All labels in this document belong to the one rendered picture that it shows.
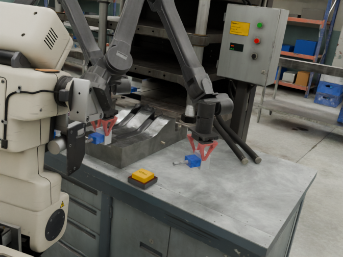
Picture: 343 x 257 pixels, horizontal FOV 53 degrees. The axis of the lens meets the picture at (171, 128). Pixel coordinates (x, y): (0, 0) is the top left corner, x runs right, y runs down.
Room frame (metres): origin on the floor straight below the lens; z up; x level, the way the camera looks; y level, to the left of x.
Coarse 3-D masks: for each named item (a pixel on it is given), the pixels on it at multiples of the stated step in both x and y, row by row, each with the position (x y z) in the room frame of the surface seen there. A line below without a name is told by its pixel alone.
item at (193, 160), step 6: (198, 150) 1.11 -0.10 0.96; (204, 150) 1.12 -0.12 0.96; (186, 156) 1.09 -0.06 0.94; (192, 156) 1.09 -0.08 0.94; (198, 156) 1.09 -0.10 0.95; (210, 156) 1.09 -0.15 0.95; (174, 162) 1.05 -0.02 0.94; (180, 162) 1.05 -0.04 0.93; (186, 162) 1.06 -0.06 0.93; (192, 162) 1.06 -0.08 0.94; (198, 162) 1.07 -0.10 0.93; (204, 162) 1.08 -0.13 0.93; (198, 168) 1.08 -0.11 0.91; (204, 168) 1.08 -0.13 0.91
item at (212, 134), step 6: (198, 120) 1.08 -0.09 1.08; (204, 120) 1.07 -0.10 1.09; (210, 120) 1.07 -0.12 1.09; (192, 126) 1.13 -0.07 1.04; (198, 126) 1.08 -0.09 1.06; (204, 126) 1.07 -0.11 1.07; (210, 126) 1.07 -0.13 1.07; (198, 132) 1.07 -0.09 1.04; (204, 132) 1.07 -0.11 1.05; (210, 132) 1.08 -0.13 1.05; (204, 138) 1.04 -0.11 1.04; (210, 138) 1.05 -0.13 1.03; (216, 138) 1.06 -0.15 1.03
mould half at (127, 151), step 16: (128, 112) 1.57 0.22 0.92; (144, 112) 1.56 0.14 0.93; (128, 128) 1.45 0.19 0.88; (160, 128) 1.44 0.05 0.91; (176, 128) 1.59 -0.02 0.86; (96, 144) 1.28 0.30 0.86; (112, 144) 1.24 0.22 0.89; (128, 144) 1.26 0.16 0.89; (144, 144) 1.34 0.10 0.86; (160, 144) 1.44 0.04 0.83; (112, 160) 1.24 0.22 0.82; (128, 160) 1.25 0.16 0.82
